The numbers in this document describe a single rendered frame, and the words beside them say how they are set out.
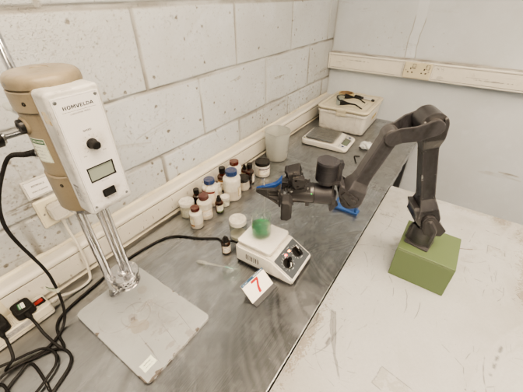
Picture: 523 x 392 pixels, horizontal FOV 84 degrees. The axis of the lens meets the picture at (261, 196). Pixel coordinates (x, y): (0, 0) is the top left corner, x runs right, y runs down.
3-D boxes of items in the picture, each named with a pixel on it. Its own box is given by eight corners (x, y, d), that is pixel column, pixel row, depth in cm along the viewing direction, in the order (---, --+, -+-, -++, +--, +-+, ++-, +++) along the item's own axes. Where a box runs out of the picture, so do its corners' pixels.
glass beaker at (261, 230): (247, 232, 92) (247, 211, 87) (265, 225, 95) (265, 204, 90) (257, 246, 87) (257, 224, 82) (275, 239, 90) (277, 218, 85)
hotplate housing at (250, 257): (310, 259, 94) (313, 241, 90) (291, 288, 85) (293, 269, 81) (252, 234, 104) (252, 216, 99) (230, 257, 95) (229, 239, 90)
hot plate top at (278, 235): (289, 233, 93) (289, 231, 92) (270, 257, 84) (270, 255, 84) (257, 220, 98) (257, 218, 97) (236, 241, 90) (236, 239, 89)
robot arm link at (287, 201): (311, 183, 89) (313, 166, 85) (313, 223, 74) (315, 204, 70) (284, 182, 90) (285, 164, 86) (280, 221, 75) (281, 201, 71)
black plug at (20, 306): (42, 313, 74) (38, 308, 73) (22, 327, 71) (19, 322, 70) (29, 300, 77) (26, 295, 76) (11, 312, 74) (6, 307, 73)
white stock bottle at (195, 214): (205, 221, 110) (201, 202, 105) (203, 229, 106) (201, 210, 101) (191, 222, 109) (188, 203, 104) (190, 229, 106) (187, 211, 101)
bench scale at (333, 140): (345, 155, 154) (346, 146, 151) (300, 144, 165) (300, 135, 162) (355, 141, 167) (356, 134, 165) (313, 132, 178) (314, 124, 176)
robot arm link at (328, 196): (335, 201, 84) (340, 174, 78) (337, 214, 79) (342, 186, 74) (311, 200, 84) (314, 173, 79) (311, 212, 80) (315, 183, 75)
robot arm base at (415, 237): (433, 241, 86) (442, 225, 82) (426, 253, 82) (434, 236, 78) (409, 229, 89) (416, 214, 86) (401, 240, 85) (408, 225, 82)
